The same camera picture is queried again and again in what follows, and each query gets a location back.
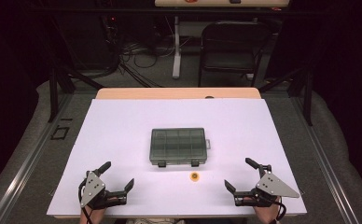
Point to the smoky clear compartment box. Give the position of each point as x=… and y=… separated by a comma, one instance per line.
x=177, y=146

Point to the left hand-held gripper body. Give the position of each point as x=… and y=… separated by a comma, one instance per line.
x=92, y=189

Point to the person's right hand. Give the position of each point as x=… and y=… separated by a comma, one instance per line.
x=264, y=215

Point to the light wooden table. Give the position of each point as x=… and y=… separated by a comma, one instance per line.
x=169, y=92

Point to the metal floor rail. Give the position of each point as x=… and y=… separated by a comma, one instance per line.
x=30, y=161
x=325, y=161

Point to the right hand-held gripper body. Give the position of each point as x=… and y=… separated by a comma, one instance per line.
x=272, y=186

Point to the white table leg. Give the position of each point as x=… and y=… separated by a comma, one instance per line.
x=177, y=49

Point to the black folding chair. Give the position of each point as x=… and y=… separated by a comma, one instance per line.
x=229, y=46

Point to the light wooden desk top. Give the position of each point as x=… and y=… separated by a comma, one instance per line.
x=219, y=3

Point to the person's left hand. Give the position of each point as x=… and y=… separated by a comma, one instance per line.
x=97, y=215

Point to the black metal stand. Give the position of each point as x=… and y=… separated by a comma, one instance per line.
x=308, y=96
x=53, y=93

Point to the black equipment cabinet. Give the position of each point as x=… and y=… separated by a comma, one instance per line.
x=86, y=40

